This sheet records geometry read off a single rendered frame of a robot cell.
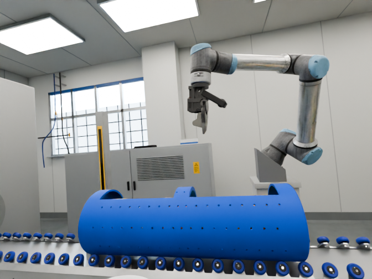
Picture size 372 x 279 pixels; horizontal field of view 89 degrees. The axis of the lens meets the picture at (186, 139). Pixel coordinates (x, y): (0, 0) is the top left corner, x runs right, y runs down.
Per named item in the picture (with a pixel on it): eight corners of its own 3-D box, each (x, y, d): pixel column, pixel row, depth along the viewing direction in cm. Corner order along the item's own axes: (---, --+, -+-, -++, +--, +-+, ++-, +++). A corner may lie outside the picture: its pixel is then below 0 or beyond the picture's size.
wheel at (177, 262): (187, 266, 73) (186, 265, 72) (177, 273, 72) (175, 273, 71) (181, 254, 76) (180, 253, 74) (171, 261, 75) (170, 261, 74)
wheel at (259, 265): (269, 270, 67) (269, 269, 66) (259, 278, 67) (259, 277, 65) (259, 257, 70) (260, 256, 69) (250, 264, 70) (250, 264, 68)
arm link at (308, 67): (301, 150, 150) (309, 50, 111) (323, 161, 135) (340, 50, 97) (286, 158, 147) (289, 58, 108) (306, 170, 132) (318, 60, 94)
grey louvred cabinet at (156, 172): (93, 236, 325) (88, 152, 331) (219, 240, 279) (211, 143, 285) (67, 254, 272) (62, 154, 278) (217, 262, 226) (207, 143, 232)
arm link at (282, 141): (275, 149, 164) (288, 132, 161) (292, 158, 150) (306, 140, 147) (266, 141, 156) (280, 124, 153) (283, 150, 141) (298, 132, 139)
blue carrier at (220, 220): (118, 232, 106) (112, 182, 105) (284, 234, 90) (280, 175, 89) (81, 269, 78) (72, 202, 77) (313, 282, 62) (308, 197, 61)
